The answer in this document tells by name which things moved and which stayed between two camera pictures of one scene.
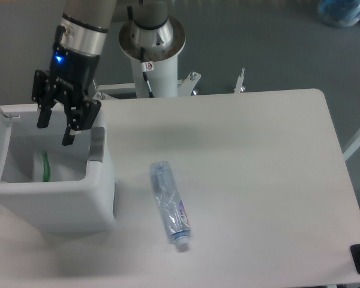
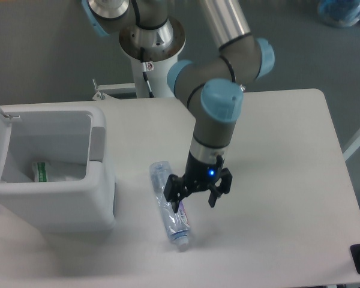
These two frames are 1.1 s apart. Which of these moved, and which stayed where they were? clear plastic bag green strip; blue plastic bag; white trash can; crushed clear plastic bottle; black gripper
Moved: clear plastic bag green strip; black gripper
Stayed: blue plastic bag; white trash can; crushed clear plastic bottle
